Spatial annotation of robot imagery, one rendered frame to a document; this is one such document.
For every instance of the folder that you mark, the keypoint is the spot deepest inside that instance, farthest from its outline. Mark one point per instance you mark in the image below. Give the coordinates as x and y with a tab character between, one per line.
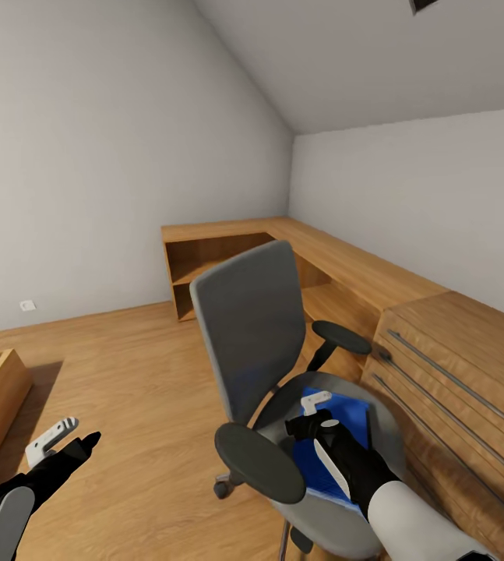
354	415

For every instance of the swivel chair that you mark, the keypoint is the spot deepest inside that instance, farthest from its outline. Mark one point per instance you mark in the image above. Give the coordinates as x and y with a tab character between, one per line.
252	319

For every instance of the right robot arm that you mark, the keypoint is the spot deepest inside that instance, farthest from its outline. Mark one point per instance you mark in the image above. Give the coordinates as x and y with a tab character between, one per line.
408	527

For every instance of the cabinet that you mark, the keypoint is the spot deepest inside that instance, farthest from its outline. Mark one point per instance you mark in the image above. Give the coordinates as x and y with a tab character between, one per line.
438	365

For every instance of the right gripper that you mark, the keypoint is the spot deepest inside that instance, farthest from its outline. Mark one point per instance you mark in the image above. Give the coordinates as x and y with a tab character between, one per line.
299	426

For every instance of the bookcase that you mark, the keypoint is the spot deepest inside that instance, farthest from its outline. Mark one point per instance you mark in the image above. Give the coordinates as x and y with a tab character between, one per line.
192	249
287	228
348	286

